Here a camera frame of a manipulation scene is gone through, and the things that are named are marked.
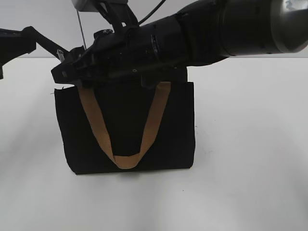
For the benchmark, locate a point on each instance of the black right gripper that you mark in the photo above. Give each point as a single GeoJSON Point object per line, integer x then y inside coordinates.
{"type": "Point", "coordinates": [154, 52]}

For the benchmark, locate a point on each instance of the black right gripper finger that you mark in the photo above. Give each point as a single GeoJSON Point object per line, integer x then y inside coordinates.
{"type": "Point", "coordinates": [14, 43]}

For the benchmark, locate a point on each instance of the silver zipper pull with ring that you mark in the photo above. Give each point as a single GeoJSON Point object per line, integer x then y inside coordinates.
{"type": "Point", "coordinates": [60, 54]}

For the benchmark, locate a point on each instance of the black canvas tote bag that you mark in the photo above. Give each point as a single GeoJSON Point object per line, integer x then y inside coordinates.
{"type": "Point", "coordinates": [125, 107]}

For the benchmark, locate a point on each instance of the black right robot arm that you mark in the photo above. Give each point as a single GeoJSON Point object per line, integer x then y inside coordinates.
{"type": "Point", "coordinates": [202, 33]}

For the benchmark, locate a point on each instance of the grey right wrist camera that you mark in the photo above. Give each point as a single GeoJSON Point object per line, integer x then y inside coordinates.
{"type": "Point", "coordinates": [92, 5]}

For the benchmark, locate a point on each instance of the tan front bag handle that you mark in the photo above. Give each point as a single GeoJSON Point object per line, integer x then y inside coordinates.
{"type": "Point", "coordinates": [151, 128]}

